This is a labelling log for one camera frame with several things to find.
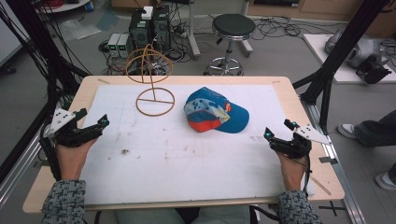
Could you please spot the person's right hand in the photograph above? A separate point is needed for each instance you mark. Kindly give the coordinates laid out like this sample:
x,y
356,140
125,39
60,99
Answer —
x,y
291,171

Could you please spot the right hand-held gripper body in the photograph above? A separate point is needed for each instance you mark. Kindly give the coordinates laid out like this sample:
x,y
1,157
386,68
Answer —
x,y
297,146

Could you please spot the grey and black machine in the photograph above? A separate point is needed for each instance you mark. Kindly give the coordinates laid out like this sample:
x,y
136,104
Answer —
x,y
364,53

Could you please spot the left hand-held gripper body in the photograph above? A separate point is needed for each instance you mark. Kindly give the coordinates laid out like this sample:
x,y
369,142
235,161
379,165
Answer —
x,y
67,135

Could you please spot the aluminium frame rail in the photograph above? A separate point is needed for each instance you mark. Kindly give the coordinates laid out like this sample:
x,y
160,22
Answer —
x,y
345,174
18,174

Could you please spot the grey bench power supply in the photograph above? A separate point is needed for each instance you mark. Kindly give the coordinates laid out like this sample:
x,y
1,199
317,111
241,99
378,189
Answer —
x,y
113,45
123,46

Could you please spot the black computer tower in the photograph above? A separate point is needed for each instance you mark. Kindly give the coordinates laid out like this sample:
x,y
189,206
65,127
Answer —
x,y
140,31
162,28

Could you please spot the grey tape strip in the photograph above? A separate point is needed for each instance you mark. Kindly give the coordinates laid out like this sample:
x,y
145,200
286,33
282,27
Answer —
x,y
328,160

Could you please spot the white floor platform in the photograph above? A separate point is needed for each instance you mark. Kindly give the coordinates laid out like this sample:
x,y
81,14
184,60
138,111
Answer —
x,y
317,53

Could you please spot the black round stool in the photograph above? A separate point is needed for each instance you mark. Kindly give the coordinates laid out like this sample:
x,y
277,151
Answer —
x,y
233,28

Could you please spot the black metal frame post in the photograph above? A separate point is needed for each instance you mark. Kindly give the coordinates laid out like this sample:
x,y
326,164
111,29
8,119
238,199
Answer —
x,y
40,46
342,49

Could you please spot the blue and orange baseball cap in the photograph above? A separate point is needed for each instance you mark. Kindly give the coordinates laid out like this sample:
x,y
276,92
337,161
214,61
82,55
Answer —
x,y
218,110

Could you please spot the person's left hand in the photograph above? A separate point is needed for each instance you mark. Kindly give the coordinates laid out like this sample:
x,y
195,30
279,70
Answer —
x,y
74,160

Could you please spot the white table mat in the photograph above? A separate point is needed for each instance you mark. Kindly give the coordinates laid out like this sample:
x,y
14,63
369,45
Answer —
x,y
186,161

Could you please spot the light wooden table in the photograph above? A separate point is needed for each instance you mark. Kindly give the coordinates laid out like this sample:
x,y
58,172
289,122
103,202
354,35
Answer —
x,y
323,180

